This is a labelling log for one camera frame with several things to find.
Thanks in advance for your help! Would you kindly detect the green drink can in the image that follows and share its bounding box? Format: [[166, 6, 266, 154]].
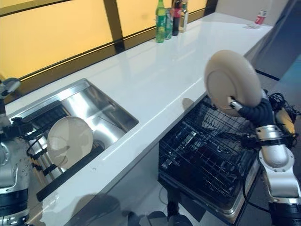
[[164, 7, 174, 40]]

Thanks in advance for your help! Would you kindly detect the stainless steel sink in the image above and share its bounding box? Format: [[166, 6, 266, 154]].
[[7, 78, 140, 189]]

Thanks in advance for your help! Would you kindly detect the dishwasher with open drawer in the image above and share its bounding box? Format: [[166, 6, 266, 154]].
[[157, 94, 262, 217]]

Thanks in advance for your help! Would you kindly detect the black window frame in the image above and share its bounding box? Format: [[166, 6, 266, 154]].
[[0, 0, 218, 87]]

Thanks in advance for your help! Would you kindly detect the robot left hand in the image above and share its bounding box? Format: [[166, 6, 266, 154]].
[[0, 77, 21, 122]]

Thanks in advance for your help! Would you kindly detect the dark cola bottle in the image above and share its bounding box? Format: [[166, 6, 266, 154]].
[[172, 0, 183, 37]]

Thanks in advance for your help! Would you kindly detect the red and white cup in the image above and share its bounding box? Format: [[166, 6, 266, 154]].
[[254, 9, 269, 25]]

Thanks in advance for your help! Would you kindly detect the black wire dishwasher basket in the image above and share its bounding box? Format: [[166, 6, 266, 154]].
[[159, 95, 257, 196]]

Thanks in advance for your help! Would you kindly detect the clear glass bottle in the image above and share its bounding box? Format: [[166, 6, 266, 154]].
[[179, 0, 189, 33]]

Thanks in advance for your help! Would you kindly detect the black wrist cable bundle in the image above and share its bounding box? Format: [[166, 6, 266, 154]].
[[268, 92, 301, 148]]

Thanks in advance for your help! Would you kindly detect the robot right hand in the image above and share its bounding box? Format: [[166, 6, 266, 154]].
[[227, 95, 275, 125]]

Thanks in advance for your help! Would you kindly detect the black dish rack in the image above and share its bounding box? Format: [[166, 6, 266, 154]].
[[9, 100, 106, 202]]

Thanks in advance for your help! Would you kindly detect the beige round plate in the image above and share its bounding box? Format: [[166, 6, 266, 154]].
[[203, 49, 262, 117], [47, 115, 94, 169]]

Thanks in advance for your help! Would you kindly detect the robot dark lower body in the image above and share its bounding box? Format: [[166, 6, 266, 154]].
[[127, 207, 190, 226]]

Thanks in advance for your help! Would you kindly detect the green plastic bottle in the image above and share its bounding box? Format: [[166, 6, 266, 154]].
[[155, 0, 166, 44]]

